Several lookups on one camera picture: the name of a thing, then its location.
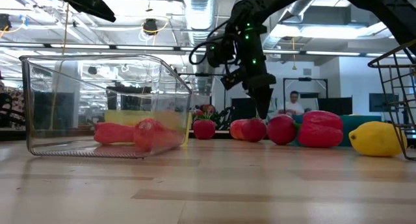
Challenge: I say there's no clear plastic bin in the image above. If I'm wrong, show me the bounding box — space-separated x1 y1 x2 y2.
18 54 193 160

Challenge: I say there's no toy orange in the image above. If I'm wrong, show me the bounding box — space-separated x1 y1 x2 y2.
158 110 181 129

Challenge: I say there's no brown wire basket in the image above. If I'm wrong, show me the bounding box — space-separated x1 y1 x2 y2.
367 38 416 162

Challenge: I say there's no red toy bell pepper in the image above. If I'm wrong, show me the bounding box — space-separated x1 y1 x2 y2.
294 110 344 149

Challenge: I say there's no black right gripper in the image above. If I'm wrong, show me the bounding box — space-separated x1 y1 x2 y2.
240 38 277 120

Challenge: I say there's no silver ceiling air duct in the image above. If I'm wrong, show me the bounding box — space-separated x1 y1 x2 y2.
181 0 218 85

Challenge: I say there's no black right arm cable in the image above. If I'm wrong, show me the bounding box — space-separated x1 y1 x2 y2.
189 21 235 66

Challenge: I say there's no teal fabric basket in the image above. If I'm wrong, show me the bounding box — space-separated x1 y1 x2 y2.
291 115 383 147

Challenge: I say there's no translucent yellow plastic bin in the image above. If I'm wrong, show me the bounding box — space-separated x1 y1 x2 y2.
103 109 192 147

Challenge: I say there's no black computer monitor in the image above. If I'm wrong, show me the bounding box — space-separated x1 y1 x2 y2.
369 93 399 113
317 97 354 116

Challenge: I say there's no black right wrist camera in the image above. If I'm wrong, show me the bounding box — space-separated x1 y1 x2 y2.
220 67 250 91

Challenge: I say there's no black ceiling-mounted camera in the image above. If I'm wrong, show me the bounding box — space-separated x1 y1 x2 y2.
142 18 159 36

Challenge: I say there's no yellow toy lemon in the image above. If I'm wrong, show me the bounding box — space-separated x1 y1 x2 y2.
348 121 408 158

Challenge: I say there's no red flower bouquet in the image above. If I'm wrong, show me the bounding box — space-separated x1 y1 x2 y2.
193 103 217 121

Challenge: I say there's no red toy strawberry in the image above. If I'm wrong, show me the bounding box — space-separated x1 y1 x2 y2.
266 114 298 146
192 115 216 140

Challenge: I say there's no black metal stand frame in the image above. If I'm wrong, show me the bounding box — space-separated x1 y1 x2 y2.
282 77 329 118

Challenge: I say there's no red patterned cloth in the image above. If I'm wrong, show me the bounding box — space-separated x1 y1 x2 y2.
9 90 27 129

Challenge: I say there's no person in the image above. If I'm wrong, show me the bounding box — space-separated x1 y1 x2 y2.
278 90 306 116

